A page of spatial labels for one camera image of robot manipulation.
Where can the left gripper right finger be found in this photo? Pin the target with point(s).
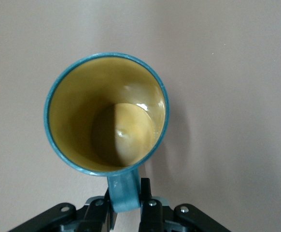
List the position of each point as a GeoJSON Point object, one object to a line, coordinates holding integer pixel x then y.
{"type": "Point", "coordinates": [151, 217]}

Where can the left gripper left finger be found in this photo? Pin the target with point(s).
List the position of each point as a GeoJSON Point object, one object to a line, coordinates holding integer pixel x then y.
{"type": "Point", "coordinates": [97, 217]}

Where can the teal mug yellow inside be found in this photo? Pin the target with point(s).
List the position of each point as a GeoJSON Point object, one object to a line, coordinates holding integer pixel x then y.
{"type": "Point", "coordinates": [82, 108]}

